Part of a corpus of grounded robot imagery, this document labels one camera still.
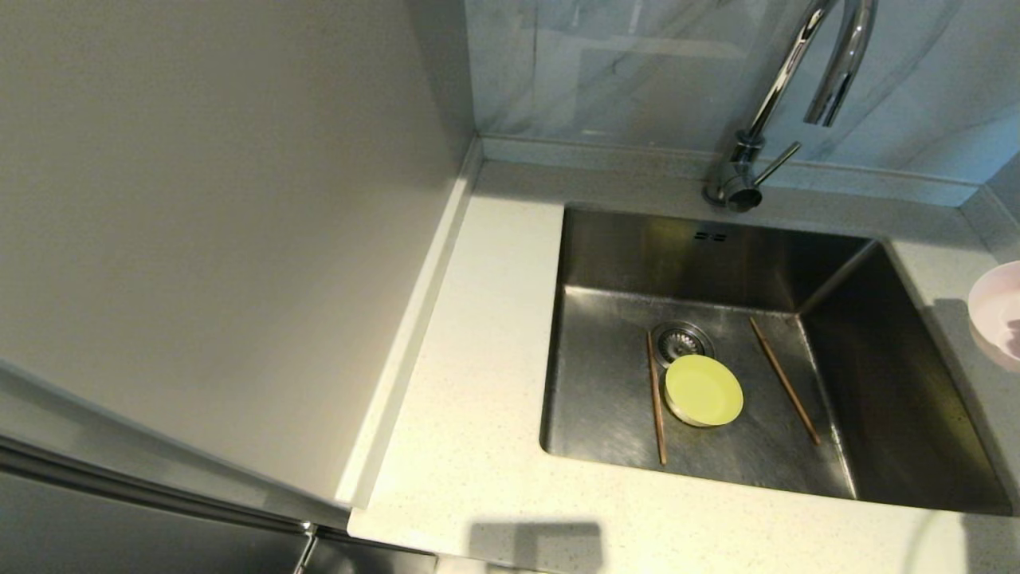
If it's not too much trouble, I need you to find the chrome faucet lever rod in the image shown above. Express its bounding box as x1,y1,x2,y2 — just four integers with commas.
753,142,802,186

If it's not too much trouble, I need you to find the under-counter cabinet front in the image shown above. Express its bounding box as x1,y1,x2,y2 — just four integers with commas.
307,533,437,574

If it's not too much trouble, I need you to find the silver cabinet rail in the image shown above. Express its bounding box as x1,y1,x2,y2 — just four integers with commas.
0,434,351,537

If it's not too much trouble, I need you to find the chrome gooseneck faucet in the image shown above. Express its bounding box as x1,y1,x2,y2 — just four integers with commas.
701,0,879,213

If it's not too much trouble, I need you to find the yellow plastic bowl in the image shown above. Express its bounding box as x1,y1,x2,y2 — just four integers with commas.
664,354,745,428

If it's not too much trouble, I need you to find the round metal drain strainer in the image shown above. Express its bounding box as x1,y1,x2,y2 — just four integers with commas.
649,319,716,372

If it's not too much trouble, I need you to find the stainless steel sink basin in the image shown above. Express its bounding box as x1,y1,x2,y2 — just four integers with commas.
539,203,1017,515

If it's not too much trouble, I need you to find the tall cabinet unit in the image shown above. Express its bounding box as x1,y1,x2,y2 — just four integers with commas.
0,0,479,574

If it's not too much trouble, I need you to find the metal cabinet handle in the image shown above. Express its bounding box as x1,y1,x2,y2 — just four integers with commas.
291,522,320,574

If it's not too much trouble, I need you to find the pink plastic bowl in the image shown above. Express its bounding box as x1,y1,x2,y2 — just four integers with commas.
967,261,1020,372

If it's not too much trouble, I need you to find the brown wooden chopstick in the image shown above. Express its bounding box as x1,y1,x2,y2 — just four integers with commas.
749,317,822,446
645,331,669,466

